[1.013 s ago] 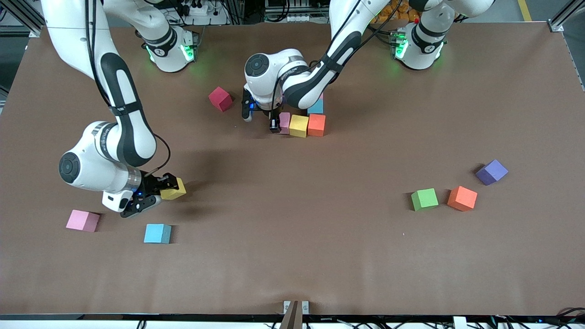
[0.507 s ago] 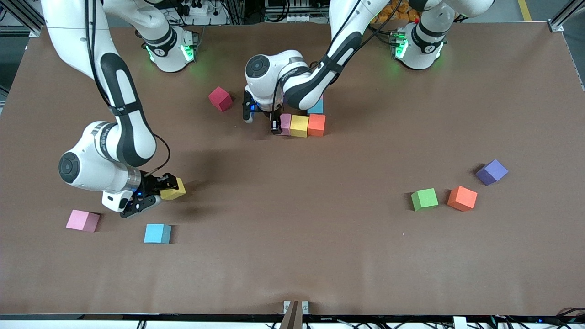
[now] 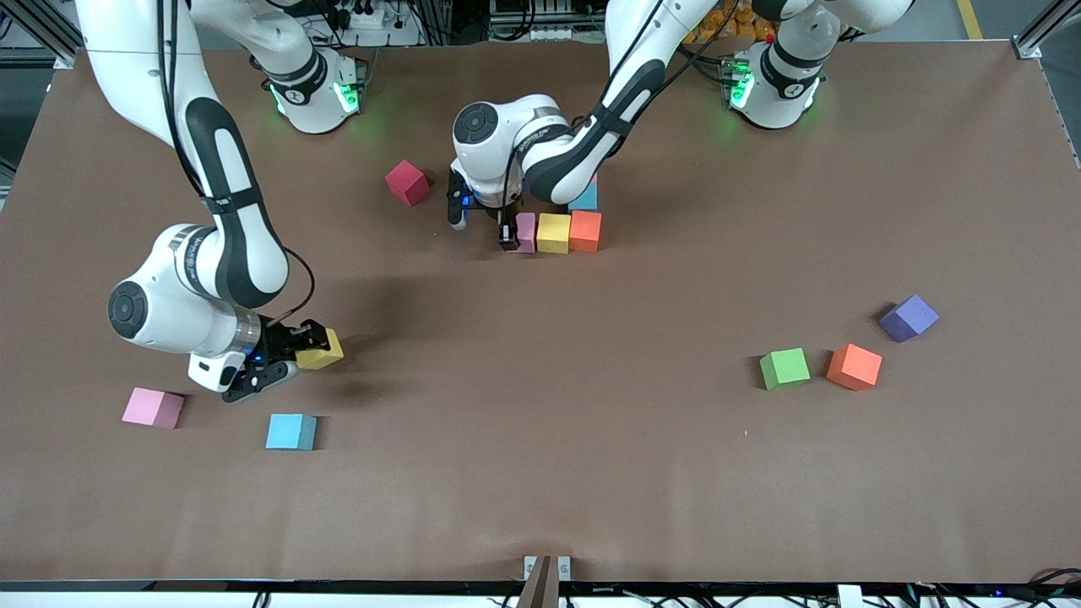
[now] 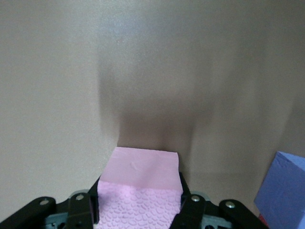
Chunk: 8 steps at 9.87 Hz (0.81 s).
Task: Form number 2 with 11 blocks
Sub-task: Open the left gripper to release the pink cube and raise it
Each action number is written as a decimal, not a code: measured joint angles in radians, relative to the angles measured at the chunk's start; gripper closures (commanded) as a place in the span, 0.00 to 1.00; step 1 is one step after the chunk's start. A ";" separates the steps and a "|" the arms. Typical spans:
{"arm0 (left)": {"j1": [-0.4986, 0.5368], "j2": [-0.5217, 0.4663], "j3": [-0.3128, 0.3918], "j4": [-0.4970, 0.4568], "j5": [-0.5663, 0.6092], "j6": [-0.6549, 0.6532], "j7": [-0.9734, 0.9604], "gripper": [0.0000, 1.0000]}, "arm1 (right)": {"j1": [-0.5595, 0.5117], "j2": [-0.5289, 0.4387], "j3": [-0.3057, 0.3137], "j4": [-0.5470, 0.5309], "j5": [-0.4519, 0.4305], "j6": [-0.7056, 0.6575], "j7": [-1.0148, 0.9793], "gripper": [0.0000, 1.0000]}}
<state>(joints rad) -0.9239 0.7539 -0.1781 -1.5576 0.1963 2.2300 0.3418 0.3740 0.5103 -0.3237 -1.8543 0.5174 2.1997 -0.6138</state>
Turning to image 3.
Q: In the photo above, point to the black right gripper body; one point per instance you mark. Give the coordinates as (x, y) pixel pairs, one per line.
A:
(276, 340)

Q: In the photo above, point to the pink foam cube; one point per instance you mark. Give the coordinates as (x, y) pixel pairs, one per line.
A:
(528, 233)
(153, 408)

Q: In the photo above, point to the yellow foam cube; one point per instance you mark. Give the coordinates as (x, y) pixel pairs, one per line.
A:
(554, 233)
(326, 356)

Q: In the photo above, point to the orange foam cube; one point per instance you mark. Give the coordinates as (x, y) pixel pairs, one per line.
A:
(585, 232)
(854, 366)

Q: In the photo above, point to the blue foam cube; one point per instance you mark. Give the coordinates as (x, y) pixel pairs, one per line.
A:
(585, 202)
(287, 431)

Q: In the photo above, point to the green foam cube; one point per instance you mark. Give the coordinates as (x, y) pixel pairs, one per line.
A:
(784, 368)

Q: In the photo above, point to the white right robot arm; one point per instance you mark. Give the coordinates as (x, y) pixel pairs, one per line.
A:
(211, 169)

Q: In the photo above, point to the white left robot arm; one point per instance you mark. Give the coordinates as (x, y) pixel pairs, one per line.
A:
(591, 143)

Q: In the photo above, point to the red foam cube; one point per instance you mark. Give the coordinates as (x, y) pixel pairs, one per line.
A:
(407, 181)

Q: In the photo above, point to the white power strip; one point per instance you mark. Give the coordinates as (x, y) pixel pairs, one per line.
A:
(365, 17)

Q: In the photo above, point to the brown table cover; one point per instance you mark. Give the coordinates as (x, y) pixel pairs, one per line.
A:
(540, 473)

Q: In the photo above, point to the bag of orange items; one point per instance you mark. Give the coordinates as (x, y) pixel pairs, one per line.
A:
(739, 21)

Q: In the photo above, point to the purple foam cube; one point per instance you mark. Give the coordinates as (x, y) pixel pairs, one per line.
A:
(909, 317)

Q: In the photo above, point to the small white box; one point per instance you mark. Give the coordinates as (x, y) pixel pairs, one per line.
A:
(849, 598)

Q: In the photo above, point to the small metal bracket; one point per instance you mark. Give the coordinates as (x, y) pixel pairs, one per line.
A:
(564, 567)

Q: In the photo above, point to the brown camera pole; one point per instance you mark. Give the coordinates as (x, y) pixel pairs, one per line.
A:
(536, 591)

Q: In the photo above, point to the aluminium frame profile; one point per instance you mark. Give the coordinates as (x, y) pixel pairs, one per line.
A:
(1030, 46)

